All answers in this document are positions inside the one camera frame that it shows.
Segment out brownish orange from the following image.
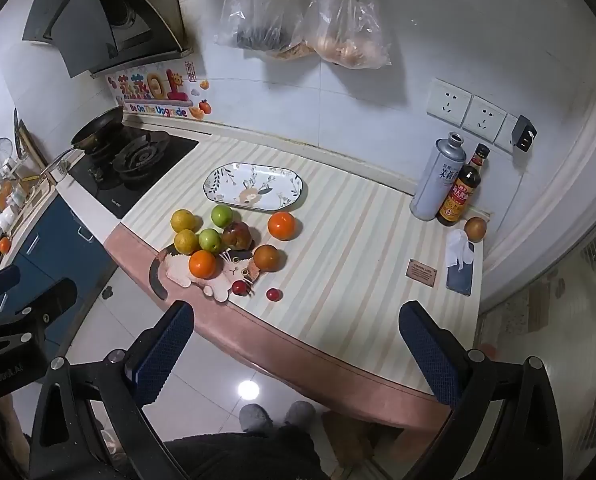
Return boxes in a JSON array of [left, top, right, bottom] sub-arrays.
[[253, 244, 282, 272]]

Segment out grey metal bottle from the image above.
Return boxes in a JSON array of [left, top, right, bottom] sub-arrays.
[[409, 132, 467, 221]]

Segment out yellow citrus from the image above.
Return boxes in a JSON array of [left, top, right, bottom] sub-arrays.
[[173, 229, 201, 256], [171, 209, 202, 235]]

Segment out plastic bag with dark contents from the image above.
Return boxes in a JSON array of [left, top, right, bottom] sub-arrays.
[[214, 0, 319, 61]]

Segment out person's black pants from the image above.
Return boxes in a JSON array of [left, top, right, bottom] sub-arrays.
[[103, 422, 429, 480]]

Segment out green apple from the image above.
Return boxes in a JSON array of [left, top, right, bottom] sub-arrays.
[[198, 228, 223, 253], [211, 204, 236, 228]]

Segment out dark smartphone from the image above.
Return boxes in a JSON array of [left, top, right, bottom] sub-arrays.
[[446, 241, 476, 297]]

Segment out dark red apple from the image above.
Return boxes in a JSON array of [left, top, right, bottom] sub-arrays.
[[222, 221, 253, 251]]

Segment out black gas stove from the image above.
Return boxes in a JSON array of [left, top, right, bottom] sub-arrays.
[[68, 127, 199, 220]]

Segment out black frying pan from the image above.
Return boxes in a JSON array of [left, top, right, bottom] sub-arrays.
[[43, 106, 126, 171]]

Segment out cat shaped mat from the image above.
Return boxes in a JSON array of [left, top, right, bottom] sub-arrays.
[[149, 242, 259, 303]]

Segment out blue kitchen cabinet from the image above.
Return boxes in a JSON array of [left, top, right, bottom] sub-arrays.
[[0, 192, 119, 311]]

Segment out black plug adapter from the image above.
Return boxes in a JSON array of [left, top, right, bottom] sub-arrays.
[[510, 116, 538, 153]]

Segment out white wall outlet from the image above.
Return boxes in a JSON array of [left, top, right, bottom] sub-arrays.
[[462, 95, 507, 143], [425, 78, 473, 128]]

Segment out bright orange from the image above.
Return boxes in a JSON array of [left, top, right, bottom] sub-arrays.
[[188, 250, 217, 280], [267, 211, 297, 241]]

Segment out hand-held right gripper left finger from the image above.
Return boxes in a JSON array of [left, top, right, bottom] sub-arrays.
[[28, 300, 196, 480]]

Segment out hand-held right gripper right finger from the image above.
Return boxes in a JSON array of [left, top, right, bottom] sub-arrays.
[[398, 301, 563, 480]]

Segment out colourful wall sticker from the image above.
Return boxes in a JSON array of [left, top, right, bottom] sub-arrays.
[[105, 60, 213, 121]]

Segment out striped tablecloth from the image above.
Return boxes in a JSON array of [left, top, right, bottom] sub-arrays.
[[103, 135, 486, 431]]

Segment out glass fruit plate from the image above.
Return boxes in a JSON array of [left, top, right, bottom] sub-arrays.
[[202, 162, 309, 212]]

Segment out person's left forearm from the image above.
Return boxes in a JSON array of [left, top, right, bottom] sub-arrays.
[[0, 395, 31, 480]]

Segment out white tissue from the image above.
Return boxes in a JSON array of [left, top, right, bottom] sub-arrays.
[[445, 228, 476, 266]]

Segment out cardboard box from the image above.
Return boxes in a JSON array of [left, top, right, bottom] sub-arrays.
[[323, 412, 393, 466]]

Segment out plastic bag with orange contents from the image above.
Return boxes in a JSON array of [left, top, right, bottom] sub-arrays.
[[298, 0, 393, 70]]

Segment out dark sauce bottle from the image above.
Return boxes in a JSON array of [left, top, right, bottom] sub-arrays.
[[436, 143, 491, 227]]

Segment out black range hood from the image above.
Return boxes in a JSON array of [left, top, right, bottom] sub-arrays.
[[22, 0, 191, 78]]

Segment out grey slipper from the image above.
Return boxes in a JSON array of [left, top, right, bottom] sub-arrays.
[[284, 400, 317, 431], [239, 402, 275, 433]]

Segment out brown round fruit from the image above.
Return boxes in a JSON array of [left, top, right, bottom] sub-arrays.
[[464, 216, 487, 242]]

